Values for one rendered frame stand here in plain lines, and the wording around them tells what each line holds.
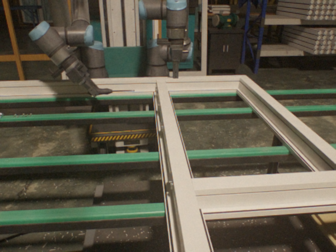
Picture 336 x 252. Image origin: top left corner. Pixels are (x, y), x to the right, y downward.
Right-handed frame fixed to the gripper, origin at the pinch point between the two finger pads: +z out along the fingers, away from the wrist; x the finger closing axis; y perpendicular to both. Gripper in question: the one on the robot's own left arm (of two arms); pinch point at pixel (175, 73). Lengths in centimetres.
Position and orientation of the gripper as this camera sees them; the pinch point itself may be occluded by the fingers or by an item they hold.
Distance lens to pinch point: 141.7
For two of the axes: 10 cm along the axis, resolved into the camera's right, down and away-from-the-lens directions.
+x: -0.8, -4.3, 9.0
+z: 0.0, 9.0, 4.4
